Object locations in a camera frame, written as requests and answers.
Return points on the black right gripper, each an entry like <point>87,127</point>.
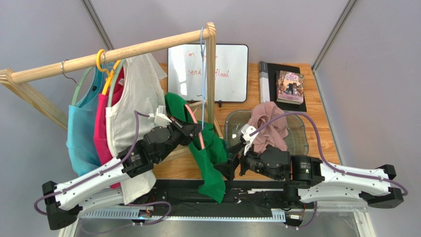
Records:
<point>237,161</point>

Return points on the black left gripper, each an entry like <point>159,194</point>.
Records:
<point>188,131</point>

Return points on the pink hanger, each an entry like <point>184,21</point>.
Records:
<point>196,122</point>

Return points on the green t shirt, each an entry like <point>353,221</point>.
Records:
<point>215,150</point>

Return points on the dusty pink t shirt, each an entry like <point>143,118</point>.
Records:
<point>273,134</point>

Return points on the light blue wire hanger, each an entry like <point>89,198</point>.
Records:
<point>204,80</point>

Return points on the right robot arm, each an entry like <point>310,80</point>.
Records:
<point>309,180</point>

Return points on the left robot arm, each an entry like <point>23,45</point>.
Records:
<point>64,202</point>

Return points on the white t shirt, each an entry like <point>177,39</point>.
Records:
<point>142,94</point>

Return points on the magenta t shirt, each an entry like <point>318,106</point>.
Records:
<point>100,136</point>

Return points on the yellow plastic hanger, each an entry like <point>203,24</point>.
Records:
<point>110,72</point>

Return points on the pale green hanger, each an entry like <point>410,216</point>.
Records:
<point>114,81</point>

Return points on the light blue t shirt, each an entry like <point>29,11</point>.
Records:
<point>81,120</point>

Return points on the sage green hanger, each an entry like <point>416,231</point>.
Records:
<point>79,84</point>

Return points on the white board with red writing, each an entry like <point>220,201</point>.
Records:
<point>231,72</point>

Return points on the clear blue plastic tub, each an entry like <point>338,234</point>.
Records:
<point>296,139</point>

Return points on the illustrated paperback book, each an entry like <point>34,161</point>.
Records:
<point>290,87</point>

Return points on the black binder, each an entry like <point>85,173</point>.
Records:
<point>268,85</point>

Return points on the wooden clothes rack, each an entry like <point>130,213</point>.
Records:
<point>18,82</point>

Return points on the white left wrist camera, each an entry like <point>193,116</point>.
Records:
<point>159,117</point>

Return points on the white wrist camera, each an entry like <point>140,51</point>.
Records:
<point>249,134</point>
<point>159,117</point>

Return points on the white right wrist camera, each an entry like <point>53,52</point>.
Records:
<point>249,134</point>

